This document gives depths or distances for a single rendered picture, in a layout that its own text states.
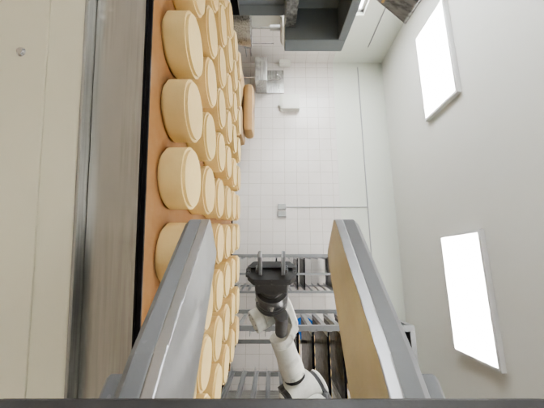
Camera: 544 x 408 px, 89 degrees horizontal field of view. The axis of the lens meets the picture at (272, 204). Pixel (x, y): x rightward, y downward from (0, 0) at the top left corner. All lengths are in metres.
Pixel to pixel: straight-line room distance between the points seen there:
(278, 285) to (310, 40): 0.63
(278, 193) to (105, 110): 4.36
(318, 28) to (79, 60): 0.67
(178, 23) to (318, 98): 5.13
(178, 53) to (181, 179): 0.10
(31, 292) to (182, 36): 0.22
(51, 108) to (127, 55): 0.07
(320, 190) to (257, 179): 1.08
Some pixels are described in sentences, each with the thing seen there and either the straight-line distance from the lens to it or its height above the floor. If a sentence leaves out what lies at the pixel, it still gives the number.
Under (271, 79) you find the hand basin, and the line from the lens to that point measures 5.41.
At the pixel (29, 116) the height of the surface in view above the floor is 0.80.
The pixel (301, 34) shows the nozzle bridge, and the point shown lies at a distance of 0.85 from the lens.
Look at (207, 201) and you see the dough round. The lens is 0.28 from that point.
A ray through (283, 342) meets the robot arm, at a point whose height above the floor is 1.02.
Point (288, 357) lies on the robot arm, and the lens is 0.91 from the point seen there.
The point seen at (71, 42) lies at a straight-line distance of 0.30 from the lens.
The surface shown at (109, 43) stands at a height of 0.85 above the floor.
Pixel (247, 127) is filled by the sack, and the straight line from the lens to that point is 4.16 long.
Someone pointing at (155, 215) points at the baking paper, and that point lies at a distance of 0.22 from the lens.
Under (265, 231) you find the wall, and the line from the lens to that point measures 4.47.
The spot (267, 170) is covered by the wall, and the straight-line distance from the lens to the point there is 4.69.
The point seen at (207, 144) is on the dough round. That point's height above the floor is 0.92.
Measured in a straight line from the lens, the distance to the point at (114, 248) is 0.25.
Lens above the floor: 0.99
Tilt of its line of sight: level
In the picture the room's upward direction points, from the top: 90 degrees clockwise
